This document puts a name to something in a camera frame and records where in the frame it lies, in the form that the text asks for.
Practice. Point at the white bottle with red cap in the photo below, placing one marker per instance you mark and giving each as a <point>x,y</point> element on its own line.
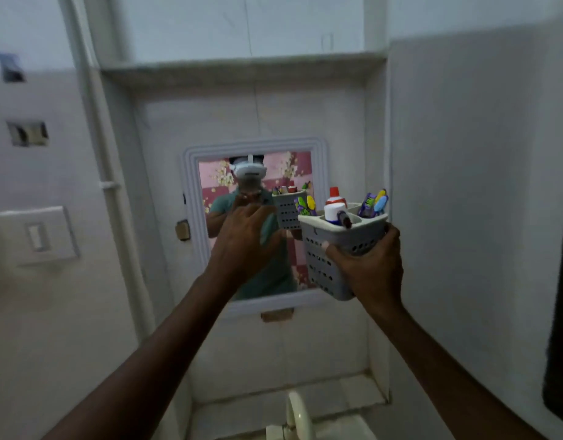
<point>334,207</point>

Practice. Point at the person's right forearm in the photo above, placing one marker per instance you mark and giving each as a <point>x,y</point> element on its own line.
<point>441,375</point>

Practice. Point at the white switch plate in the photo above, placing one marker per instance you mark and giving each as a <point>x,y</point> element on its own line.
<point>38,235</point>

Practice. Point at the green yellow purple toothbrush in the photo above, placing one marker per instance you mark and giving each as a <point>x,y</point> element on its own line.
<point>305,206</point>

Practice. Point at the grey perforated plastic basket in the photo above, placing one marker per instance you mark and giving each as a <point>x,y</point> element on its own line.
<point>320,251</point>

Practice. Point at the person's right thumb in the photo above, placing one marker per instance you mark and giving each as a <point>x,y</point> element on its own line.
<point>337,254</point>

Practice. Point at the person's left thumb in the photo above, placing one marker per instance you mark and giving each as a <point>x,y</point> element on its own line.
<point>273,242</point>

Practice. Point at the person's right hand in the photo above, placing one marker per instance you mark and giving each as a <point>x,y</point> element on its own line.
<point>373,274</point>

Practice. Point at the person's left hand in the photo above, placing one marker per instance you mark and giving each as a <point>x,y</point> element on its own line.
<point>242,251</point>

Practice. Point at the brown bracket under mirror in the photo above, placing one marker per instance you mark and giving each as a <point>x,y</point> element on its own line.
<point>276,315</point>

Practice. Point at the white framed wall mirror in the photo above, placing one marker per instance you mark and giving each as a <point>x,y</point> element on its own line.
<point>194,196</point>

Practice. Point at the blue yellow toothbrush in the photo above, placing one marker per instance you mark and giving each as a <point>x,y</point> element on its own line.
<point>381,202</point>

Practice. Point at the white wall pipe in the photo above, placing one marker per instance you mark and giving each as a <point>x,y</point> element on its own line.
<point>112,178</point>

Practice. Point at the person's left forearm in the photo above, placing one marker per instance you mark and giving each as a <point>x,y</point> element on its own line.
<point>148,375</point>

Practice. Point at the white tap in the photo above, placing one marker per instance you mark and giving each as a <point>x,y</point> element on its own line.
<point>299,414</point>

